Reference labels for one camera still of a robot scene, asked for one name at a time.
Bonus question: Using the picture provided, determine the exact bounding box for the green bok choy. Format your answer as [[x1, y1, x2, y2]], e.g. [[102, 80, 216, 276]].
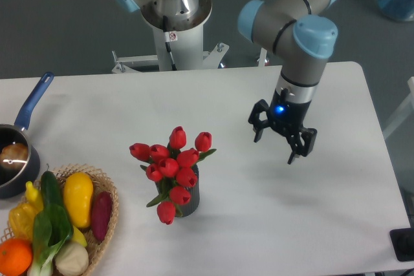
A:
[[27, 204, 73, 275]]

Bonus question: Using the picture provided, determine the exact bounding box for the black cable on pedestal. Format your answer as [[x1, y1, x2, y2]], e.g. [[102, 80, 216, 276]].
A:
[[162, 14, 178, 71]]

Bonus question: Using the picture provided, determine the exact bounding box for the white frame at right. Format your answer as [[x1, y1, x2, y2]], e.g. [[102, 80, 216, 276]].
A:
[[382, 77, 413, 140]]

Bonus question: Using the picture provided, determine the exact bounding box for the yellow squash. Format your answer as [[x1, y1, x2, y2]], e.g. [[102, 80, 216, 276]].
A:
[[63, 172, 94, 229]]

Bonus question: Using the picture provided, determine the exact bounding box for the fried patty in pan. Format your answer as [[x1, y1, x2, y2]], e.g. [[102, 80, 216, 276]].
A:
[[1, 143, 28, 171]]

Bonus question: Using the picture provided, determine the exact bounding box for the green cucumber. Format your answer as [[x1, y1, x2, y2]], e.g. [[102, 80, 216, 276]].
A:
[[40, 171, 65, 208]]

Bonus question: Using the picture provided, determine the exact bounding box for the small yellow pepper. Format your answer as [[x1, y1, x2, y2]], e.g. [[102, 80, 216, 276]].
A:
[[25, 181, 43, 211]]

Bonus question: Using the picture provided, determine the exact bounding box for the black device at edge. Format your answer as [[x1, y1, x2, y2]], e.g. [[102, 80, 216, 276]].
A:
[[389, 228, 413, 262]]

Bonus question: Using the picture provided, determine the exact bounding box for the yellow bell pepper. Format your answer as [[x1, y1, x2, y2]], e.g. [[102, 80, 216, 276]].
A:
[[8, 203, 38, 242]]

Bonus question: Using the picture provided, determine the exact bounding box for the beige garlic bulb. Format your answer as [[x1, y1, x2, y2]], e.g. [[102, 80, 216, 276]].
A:
[[55, 242, 89, 276]]

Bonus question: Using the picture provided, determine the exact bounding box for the dark grey ribbed vase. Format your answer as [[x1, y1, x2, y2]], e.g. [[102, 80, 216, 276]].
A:
[[153, 164, 200, 224]]

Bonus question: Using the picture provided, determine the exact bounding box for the blue handled saucepan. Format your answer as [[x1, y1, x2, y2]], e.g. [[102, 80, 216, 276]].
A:
[[1, 72, 54, 199]]

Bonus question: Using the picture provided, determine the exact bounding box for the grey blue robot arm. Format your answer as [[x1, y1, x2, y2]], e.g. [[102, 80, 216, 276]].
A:
[[237, 0, 338, 163]]

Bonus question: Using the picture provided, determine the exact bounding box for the orange fruit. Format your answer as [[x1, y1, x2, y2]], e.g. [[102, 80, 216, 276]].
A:
[[1, 238, 33, 275]]

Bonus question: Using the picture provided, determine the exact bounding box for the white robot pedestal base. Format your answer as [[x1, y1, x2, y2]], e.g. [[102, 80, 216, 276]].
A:
[[112, 0, 230, 73]]

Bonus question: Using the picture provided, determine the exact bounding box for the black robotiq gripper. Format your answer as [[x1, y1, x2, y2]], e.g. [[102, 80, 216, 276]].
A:
[[248, 89, 318, 164]]

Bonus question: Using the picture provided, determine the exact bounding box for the red tulip bouquet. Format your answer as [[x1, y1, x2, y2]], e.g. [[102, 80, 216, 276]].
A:
[[129, 126, 216, 207]]

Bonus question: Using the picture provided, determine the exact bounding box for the purple sweet potato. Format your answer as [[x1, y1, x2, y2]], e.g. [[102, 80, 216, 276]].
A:
[[91, 191, 113, 242]]

